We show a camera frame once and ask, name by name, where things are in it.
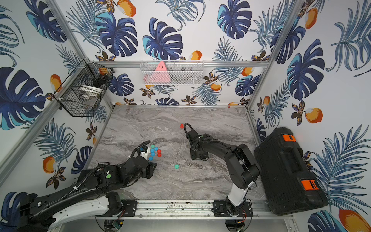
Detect white items in wire basket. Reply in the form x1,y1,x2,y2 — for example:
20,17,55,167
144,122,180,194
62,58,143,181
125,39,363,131
78,85,102,107

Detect black plastic tool case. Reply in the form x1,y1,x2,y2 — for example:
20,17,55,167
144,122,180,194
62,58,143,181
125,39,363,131
254,127,328,216

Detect pink triangular object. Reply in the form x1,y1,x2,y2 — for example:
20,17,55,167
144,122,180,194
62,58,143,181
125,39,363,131
150,61,171,84

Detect clear wall shelf basket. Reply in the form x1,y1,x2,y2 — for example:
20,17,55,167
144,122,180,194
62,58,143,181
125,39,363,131
140,60,204,85

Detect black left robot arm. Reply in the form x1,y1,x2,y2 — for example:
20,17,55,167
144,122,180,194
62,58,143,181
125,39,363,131
16,156,157,232

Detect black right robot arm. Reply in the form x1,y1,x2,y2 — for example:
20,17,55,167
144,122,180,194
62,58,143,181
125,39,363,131
185,130,261,217

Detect black wire basket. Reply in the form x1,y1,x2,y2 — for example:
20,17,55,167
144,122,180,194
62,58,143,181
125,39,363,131
53,60,115,117

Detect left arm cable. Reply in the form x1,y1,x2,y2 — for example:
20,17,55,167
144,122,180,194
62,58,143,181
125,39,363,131
129,140,151,159

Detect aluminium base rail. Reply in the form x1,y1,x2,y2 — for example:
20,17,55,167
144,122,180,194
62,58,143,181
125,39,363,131
57,199,293,220

